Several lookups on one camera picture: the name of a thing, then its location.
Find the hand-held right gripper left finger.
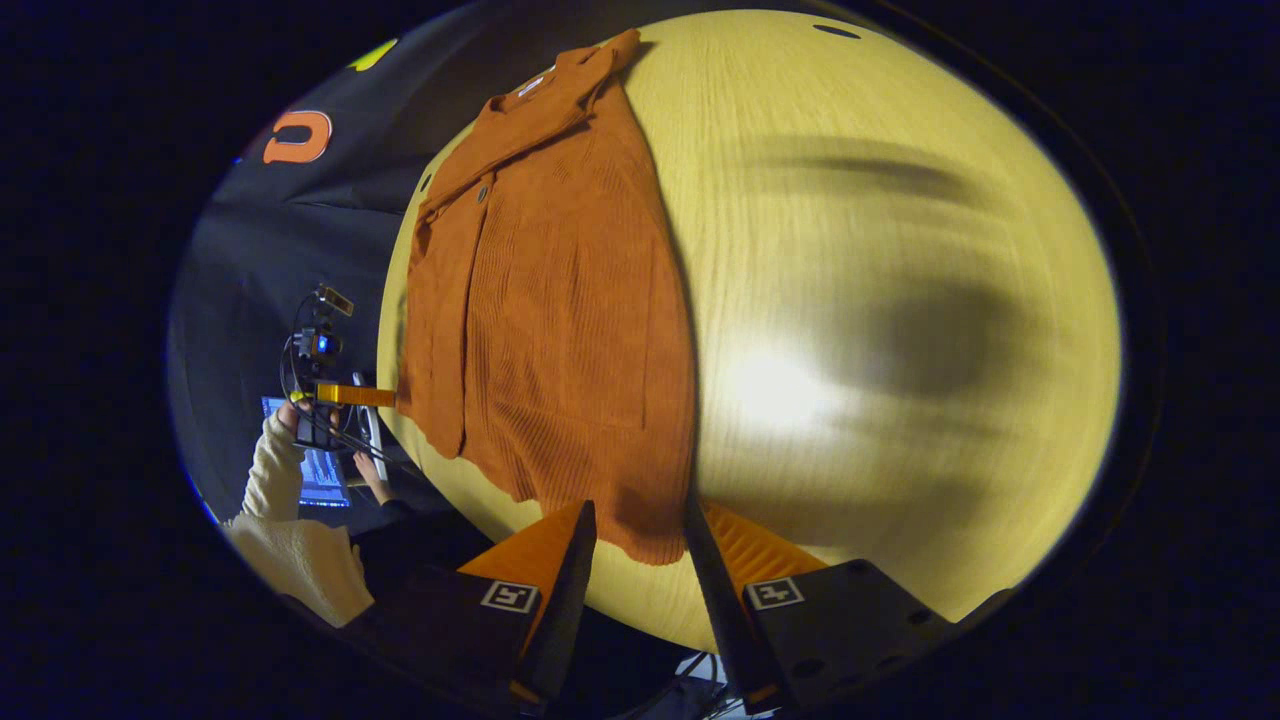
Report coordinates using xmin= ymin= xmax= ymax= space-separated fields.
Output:
xmin=345 ymin=500 xmax=599 ymax=713

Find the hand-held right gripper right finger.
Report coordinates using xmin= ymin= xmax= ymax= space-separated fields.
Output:
xmin=683 ymin=490 xmax=1016 ymax=716

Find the orange ribbed cardigan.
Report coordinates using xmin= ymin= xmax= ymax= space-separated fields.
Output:
xmin=395 ymin=28 xmax=698 ymax=567

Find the laptop with blue screen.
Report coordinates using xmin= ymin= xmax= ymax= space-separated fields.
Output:
xmin=260 ymin=395 xmax=353 ymax=509

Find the person's cream sweater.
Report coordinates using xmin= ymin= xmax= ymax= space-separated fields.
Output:
xmin=224 ymin=514 xmax=377 ymax=629

